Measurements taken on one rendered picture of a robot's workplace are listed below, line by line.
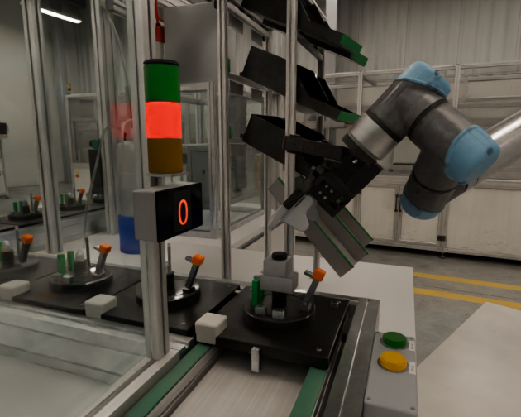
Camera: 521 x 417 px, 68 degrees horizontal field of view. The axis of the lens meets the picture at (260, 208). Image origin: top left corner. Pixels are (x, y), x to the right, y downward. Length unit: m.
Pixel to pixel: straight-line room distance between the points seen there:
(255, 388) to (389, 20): 9.20
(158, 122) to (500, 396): 0.74
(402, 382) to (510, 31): 9.00
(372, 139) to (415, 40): 8.78
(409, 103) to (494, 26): 8.83
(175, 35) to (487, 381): 1.84
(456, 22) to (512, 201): 5.40
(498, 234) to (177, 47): 3.79
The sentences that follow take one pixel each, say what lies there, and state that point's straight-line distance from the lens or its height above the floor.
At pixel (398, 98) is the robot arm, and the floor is 1.37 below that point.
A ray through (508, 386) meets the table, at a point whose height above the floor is 0.86.
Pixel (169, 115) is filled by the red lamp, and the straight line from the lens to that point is 0.57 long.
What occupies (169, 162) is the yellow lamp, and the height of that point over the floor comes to 1.28.
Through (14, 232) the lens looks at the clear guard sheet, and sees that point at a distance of 0.46.
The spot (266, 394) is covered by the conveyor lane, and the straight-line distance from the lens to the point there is 0.67.
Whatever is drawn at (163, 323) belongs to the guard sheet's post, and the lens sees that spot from 0.67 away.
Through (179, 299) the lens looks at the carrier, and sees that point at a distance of 0.83.
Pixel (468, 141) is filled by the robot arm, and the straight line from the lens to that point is 0.61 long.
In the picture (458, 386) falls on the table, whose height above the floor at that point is 0.86.
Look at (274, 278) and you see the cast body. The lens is 0.74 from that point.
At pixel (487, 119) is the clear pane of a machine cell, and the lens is 4.67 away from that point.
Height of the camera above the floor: 1.31
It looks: 10 degrees down
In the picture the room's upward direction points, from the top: straight up
